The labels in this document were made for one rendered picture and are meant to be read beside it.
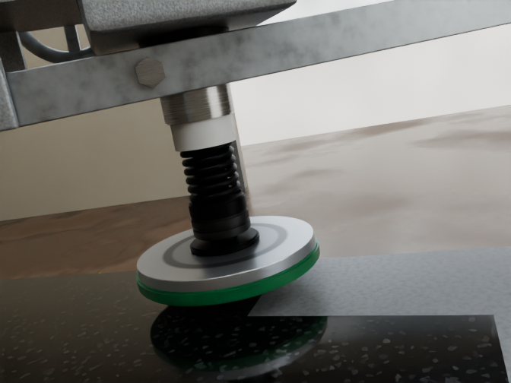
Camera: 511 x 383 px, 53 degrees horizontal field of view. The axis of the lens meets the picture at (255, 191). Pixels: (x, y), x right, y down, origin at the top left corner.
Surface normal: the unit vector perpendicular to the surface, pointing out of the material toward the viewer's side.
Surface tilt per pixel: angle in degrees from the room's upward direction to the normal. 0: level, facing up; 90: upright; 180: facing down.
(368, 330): 0
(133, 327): 0
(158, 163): 90
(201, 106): 90
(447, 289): 0
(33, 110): 90
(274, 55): 90
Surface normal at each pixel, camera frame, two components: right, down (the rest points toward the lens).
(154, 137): -0.18, 0.25
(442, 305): -0.18, -0.96
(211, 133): 0.36, 0.14
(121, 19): 0.32, 0.51
